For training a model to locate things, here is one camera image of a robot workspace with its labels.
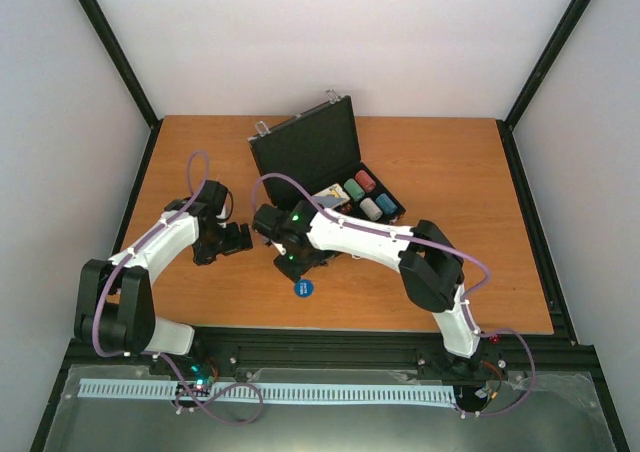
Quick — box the orange dealer button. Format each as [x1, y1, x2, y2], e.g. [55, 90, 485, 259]
[293, 279, 314, 298]

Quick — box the playing card deck box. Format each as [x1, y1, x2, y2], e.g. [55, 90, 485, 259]
[312, 183, 350, 209]

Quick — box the white poker chip stack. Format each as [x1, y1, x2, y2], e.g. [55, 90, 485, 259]
[359, 198, 383, 221]

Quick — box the green poker chip stack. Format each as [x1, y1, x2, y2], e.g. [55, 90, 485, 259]
[344, 178, 366, 202]

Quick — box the red poker chip stack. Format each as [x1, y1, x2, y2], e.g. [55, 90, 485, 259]
[354, 170, 377, 193]

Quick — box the blue poker chip stack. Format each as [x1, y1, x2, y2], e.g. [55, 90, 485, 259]
[375, 193, 398, 216]

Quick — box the black poker set case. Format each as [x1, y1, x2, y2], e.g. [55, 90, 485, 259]
[249, 90, 406, 225]

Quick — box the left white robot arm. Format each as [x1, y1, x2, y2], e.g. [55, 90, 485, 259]
[74, 180, 252, 375]

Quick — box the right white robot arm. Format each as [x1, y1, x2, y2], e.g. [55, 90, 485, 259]
[252, 201, 481, 367]

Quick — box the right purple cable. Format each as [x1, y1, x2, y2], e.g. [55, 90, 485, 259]
[250, 172, 537, 419]

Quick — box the purple cable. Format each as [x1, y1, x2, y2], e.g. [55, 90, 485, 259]
[93, 149, 265, 427]
[250, 172, 537, 419]

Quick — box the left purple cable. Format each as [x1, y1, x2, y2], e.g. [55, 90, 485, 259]
[93, 149, 265, 427]

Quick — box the light blue cable duct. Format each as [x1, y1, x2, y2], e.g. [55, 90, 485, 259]
[77, 378, 456, 408]

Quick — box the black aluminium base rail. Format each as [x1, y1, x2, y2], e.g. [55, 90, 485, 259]
[64, 324, 599, 378]

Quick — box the left black frame post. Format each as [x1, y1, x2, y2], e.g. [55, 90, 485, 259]
[77, 0, 160, 130]

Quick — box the black frame post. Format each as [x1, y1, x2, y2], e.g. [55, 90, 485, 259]
[77, 0, 160, 130]
[503, 0, 609, 129]

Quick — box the right black frame post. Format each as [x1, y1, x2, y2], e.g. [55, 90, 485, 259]
[503, 0, 609, 129]

